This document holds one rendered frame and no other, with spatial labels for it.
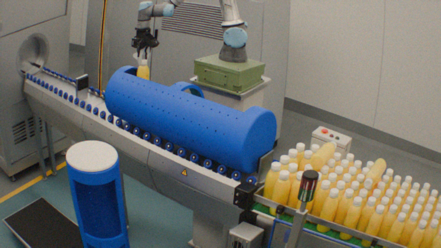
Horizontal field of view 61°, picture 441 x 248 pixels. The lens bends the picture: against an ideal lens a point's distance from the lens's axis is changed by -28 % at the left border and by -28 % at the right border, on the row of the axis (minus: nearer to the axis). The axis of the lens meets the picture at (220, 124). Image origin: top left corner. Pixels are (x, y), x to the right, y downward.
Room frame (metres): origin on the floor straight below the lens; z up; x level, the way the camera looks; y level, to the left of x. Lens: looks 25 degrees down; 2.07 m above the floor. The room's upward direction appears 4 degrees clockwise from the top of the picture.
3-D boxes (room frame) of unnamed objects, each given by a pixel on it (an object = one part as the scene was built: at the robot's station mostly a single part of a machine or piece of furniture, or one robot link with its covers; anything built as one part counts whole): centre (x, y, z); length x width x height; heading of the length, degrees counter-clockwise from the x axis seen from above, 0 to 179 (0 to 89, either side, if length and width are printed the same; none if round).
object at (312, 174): (1.37, -0.31, 1.18); 0.06 x 0.06 x 0.16
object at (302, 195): (1.37, -0.31, 1.18); 0.06 x 0.06 x 0.05
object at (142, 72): (2.39, 0.42, 1.16); 0.07 x 0.07 x 0.19
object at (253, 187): (1.70, -0.12, 0.95); 0.10 x 0.07 x 0.10; 145
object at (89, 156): (1.77, 0.57, 1.03); 0.28 x 0.28 x 0.01
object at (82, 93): (2.65, 0.90, 1.00); 0.10 x 0.04 x 0.15; 145
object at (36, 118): (2.99, 1.51, 0.31); 0.06 x 0.06 x 0.63; 55
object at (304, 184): (1.37, -0.31, 1.23); 0.06 x 0.06 x 0.04
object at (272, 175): (1.72, -0.23, 0.99); 0.07 x 0.07 x 0.19
